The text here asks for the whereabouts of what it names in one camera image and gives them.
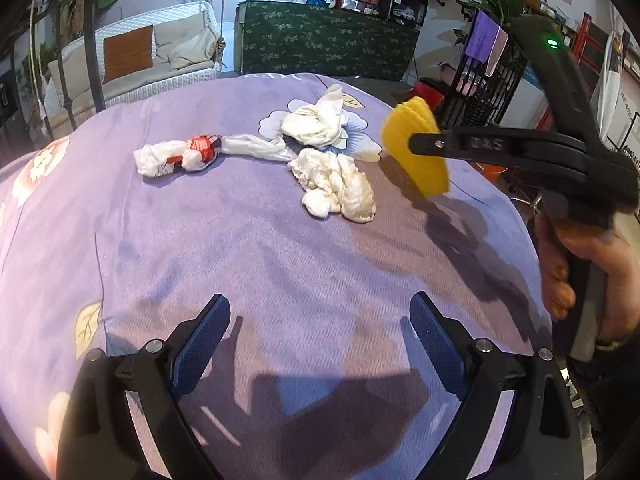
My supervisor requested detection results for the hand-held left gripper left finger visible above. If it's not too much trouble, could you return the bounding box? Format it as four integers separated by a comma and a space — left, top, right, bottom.
57, 294, 232, 480

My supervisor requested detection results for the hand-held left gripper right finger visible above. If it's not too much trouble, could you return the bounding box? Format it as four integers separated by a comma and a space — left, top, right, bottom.
409, 291, 586, 480

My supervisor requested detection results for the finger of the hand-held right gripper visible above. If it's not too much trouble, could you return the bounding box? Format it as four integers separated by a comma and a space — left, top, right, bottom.
409, 127, 591, 171

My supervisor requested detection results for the yellow foam fruit net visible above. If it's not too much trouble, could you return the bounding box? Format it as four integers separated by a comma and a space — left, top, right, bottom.
381, 97, 451, 198

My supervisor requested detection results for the person's right hand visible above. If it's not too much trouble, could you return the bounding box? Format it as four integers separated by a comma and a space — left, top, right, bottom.
537, 212, 640, 356

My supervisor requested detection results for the blue sign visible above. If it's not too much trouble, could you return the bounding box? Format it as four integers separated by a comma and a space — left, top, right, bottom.
520, 67, 546, 93

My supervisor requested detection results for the white hanging cloth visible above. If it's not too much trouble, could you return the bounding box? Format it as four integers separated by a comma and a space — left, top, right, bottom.
590, 30, 632, 141

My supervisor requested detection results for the red ladder shelf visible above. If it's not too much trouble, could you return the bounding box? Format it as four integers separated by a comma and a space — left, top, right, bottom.
570, 12, 611, 96

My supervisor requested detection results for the black metal rack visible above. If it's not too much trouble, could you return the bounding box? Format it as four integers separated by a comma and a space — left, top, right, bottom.
437, 10, 528, 128

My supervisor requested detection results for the pink towel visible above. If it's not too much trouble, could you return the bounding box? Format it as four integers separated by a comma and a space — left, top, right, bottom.
484, 27, 510, 75

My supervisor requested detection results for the red bag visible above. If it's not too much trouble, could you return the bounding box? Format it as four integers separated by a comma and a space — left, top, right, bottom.
417, 77, 448, 111

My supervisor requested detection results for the purple towel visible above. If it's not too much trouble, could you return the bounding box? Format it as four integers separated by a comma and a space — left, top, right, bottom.
462, 10, 501, 63

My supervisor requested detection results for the purple floral blanket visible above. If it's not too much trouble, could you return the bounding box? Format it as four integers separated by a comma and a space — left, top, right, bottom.
0, 72, 556, 480

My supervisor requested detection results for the black display case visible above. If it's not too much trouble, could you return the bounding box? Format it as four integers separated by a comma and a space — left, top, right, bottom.
378, 0, 429, 27

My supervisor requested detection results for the crumpled white tissue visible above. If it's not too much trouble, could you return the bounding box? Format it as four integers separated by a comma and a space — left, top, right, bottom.
289, 149, 377, 224
280, 85, 351, 150

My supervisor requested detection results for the white wrapper red label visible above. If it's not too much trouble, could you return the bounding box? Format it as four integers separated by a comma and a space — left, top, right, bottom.
134, 134, 223, 178

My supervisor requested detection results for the twisted white plastic bag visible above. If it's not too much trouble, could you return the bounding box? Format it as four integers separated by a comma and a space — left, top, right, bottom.
220, 132, 296, 163

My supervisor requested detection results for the green patterned counter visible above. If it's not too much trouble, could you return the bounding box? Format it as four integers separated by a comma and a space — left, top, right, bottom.
235, 1, 421, 82

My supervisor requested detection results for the white wicker swing sofa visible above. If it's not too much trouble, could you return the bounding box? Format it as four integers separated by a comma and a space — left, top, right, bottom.
42, 1, 226, 116

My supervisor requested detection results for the orange cushion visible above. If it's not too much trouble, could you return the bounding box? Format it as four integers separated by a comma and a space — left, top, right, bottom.
102, 25, 155, 83

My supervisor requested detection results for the beige cushion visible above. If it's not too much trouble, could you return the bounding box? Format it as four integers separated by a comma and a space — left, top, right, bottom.
152, 10, 218, 71

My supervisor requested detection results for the black iron bed frame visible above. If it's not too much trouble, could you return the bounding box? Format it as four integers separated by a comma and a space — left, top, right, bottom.
0, 0, 108, 136

